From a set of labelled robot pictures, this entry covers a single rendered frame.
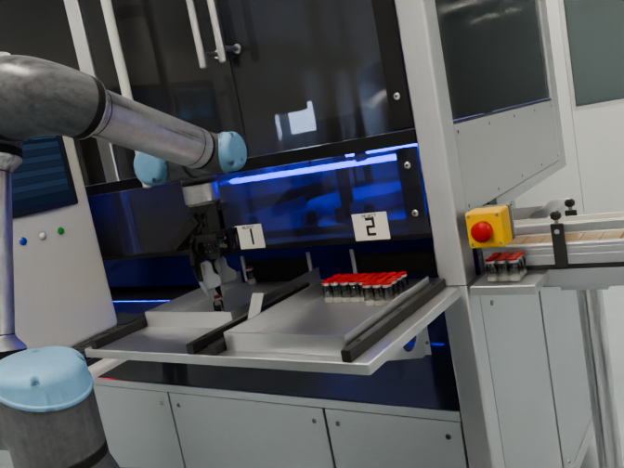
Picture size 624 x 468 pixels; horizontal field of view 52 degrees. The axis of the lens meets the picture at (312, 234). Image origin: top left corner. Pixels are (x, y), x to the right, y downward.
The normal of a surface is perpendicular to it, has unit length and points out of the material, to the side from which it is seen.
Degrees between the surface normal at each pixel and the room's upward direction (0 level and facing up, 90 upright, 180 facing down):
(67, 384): 88
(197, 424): 90
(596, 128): 90
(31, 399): 88
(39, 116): 124
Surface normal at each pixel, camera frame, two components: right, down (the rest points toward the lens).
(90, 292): 0.88, -0.09
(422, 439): -0.54, 0.23
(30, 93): 0.39, 0.09
